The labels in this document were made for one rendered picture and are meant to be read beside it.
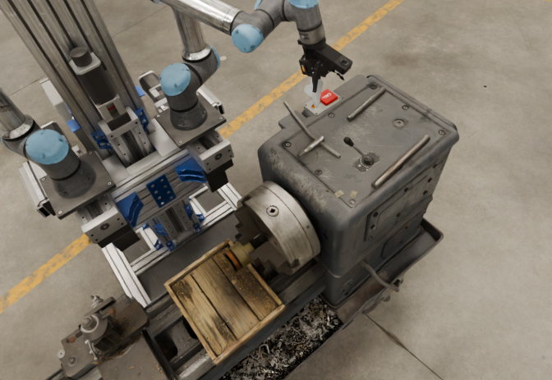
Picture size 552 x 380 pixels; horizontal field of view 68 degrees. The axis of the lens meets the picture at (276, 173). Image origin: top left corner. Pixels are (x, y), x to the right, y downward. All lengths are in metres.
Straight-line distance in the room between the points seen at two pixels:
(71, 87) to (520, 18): 3.90
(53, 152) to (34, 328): 1.61
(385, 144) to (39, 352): 2.24
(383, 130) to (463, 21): 2.98
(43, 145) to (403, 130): 1.21
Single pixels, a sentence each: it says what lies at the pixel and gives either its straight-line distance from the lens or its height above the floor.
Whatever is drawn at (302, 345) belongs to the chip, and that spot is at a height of 0.59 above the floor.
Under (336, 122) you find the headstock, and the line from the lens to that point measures 1.49.
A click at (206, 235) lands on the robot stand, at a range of 2.49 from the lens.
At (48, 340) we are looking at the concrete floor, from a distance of 2.86.
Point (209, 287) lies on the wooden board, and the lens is 1.60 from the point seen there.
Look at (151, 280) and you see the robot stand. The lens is 2.47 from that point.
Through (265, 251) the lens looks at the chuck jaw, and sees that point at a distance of 1.37.
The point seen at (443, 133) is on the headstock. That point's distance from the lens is 1.51.
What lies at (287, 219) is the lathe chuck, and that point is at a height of 1.22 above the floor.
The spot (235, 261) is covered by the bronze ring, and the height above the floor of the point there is 1.11.
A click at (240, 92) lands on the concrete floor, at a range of 3.54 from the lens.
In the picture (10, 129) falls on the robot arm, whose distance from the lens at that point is 1.61.
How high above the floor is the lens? 2.34
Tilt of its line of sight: 53 degrees down
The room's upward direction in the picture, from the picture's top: 8 degrees counter-clockwise
